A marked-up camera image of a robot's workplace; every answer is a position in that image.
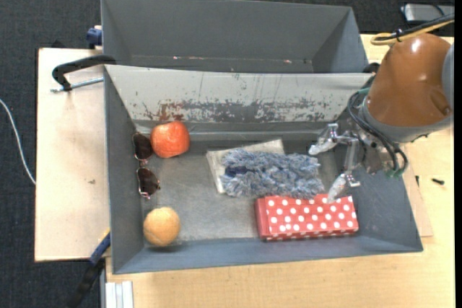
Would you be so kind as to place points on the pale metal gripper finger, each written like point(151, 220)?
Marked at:
point(339, 187)
point(323, 144)

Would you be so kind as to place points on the red white-dotted box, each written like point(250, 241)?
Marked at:
point(307, 218)

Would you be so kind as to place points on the blue-grey shaggy cloth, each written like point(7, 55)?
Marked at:
point(270, 173)

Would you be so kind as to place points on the grey metal bin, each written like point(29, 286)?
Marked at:
point(252, 155)

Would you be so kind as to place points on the red apple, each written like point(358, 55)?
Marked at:
point(169, 139)

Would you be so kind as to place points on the dark lens sunglasses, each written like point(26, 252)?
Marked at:
point(146, 169)

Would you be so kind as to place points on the tan round ball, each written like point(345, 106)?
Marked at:
point(161, 225)

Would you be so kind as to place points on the pale wood flat board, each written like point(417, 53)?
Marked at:
point(68, 155)

